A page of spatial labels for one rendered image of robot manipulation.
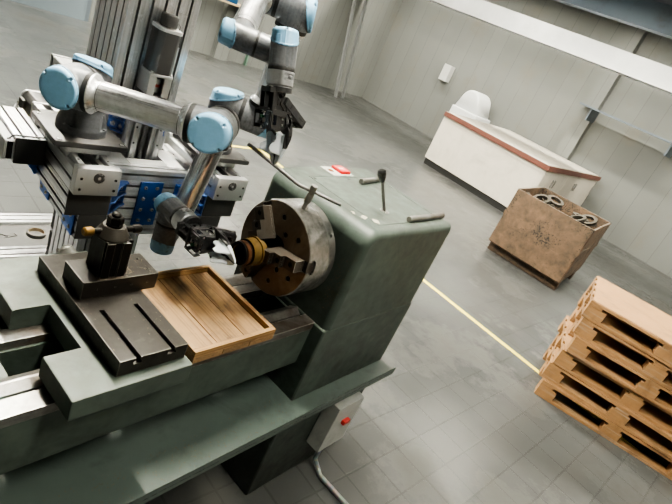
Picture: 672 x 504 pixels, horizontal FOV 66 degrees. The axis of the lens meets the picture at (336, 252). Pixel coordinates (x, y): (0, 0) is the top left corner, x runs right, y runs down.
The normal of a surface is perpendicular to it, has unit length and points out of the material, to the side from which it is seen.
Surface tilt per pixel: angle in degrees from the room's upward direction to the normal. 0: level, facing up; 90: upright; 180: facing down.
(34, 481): 0
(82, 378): 0
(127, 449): 0
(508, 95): 90
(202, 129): 89
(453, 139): 90
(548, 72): 90
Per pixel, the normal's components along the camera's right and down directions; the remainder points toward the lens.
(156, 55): -0.04, 0.42
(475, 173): -0.68, 0.04
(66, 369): 0.38, -0.84
